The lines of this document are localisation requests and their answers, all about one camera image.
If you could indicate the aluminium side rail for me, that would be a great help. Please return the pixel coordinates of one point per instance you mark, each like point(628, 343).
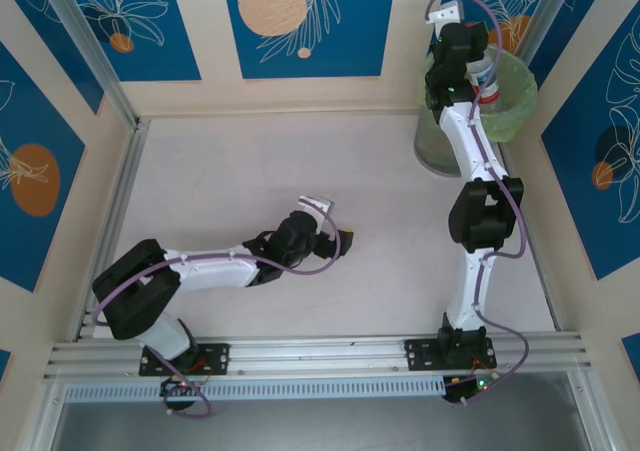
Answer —
point(131, 161)
point(550, 301)

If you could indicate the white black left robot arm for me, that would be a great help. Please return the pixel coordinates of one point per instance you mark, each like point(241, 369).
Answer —
point(215, 271)

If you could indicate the small circuit board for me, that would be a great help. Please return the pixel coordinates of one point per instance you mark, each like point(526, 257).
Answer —
point(186, 383)
point(480, 383)

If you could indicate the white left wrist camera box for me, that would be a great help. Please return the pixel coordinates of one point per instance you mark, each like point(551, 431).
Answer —
point(315, 206)

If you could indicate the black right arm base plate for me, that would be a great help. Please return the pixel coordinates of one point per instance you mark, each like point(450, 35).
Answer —
point(420, 356)

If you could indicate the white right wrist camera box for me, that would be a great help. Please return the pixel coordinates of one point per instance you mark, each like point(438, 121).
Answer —
point(445, 13)

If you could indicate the aluminium mounting rail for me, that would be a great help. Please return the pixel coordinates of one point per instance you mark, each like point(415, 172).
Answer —
point(320, 351)

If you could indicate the green-lined trash bin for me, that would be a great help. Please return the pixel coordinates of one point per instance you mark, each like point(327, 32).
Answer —
point(520, 91)

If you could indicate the aluminium frame post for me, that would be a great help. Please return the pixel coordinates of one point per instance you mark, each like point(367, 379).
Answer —
point(96, 56)
point(557, 1)

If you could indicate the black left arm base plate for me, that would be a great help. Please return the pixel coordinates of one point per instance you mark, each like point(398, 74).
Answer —
point(215, 358)

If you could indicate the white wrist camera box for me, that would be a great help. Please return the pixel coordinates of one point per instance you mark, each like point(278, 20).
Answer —
point(445, 13)
point(315, 206)

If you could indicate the red-cap bottle red label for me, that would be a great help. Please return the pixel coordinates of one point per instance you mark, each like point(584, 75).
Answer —
point(480, 68)

